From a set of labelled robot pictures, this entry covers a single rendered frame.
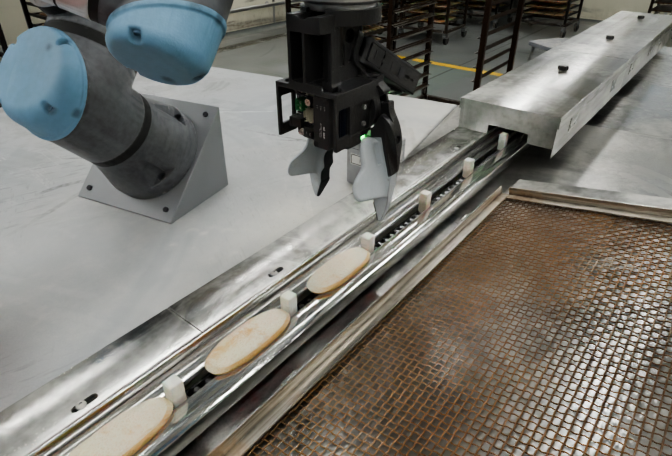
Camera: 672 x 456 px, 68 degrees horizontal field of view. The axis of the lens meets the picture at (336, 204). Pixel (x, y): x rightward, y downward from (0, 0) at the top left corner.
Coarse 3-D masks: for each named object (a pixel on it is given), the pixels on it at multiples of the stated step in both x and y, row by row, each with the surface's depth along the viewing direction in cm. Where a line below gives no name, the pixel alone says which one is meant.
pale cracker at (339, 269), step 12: (348, 252) 59; (360, 252) 59; (324, 264) 57; (336, 264) 57; (348, 264) 57; (360, 264) 57; (312, 276) 55; (324, 276) 55; (336, 276) 55; (348, 276) 56; (312, 288) 54; (324, 288) 54
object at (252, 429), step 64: (512, 192) 64; (448, 256) 53; (576, 256) 50; (640, 256) 48; (384, 320) 45; (512, 320) 42; (576, 320) 41; (320, 384) 38; (448, 384) 37; (576, 384) 35; (448, 448) 32; (576, 448) 31
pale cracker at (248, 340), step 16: (256, 320) 49; (272, 320) 49; (288, 320) 50; (240, 336) 47; (256, 336) 47; (272, 336) 48; (224, 352) 45; (240, 352) 45; (256, 352) 46; (208, 368) 44; (224, 368) 44
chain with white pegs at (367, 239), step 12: (504, 132) 89; (504, 144) 89; (492, 156) 88; (468, 168) 79; (456, 180) 79; (420, 192) 70; (444, 192) 76; (420, 204) 70; (396, 228) 67; (372, 240) 60; (384, 240) 65; (288, 300) 50; (288, 312) 51; (168, 384) 41; (180, 384) 41; (204, 384) 45; (168, 396) 41; (180, 396) 42
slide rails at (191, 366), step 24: (480, 144) 89; (456, 168) 81; (480, 168) 81; (432, 192) 74; (456, 192) 74; (360, 240) 63; (288, 288) 55; (336, 288) 55; (312, 312) 51; (216, 336) 48; (192, 360) 46; (216, 384) 43; (120, 408) 41; (192, 408) 41
